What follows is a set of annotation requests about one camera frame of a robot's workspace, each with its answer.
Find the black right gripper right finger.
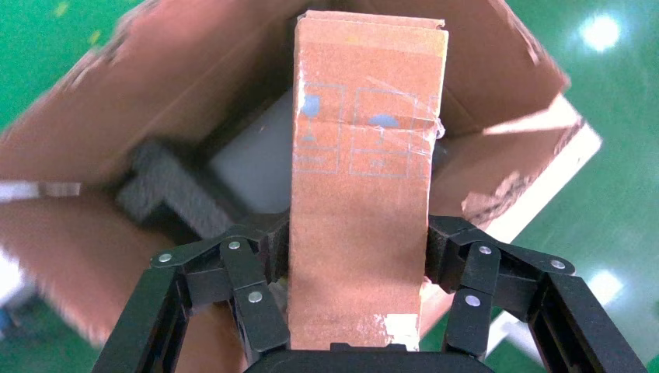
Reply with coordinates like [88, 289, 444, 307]
[424, 214, 647, 373]

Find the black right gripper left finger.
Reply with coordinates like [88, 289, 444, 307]
[92, 213, 292, 373]

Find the small brown cardboard box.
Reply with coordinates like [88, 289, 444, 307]
[287, 9, 449, 354]

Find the black T-shaped foam insert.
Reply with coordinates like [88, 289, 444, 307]
[115, 141, 240, 243]

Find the large open brown carton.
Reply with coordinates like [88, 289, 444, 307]
[0, 0, 585, 373]

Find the grey device inside box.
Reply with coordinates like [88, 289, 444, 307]
[208, 87, 297, 214]

